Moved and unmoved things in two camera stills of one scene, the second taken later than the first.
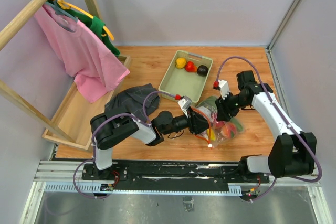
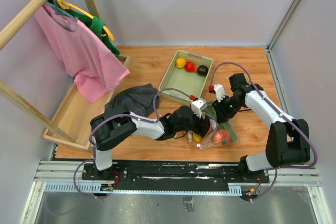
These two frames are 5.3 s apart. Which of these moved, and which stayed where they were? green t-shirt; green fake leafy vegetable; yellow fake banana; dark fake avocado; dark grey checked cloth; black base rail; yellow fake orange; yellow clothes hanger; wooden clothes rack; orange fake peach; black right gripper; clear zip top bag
Moved: yellow fake banana; green fake leafy vegetable; clear zip top bag; orange fake peach
Stayed: yellow fake orange; black right gripper; black base rail; green t-shirt; yellow clothes hanger; dark grey checked cloth; dark fake avocado; wooden clothes rack
